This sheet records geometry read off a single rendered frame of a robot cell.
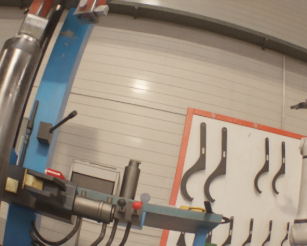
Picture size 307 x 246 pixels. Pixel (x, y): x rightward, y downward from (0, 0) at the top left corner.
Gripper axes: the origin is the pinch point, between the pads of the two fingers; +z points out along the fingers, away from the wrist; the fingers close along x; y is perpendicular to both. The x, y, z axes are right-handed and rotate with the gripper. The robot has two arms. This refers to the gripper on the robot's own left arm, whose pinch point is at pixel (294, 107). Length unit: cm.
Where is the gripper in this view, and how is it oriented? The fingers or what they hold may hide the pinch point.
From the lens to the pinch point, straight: 366.4
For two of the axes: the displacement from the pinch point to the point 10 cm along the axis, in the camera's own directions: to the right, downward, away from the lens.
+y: -1.2, -9.9, 0.9
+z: -6.9, 1.5, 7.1
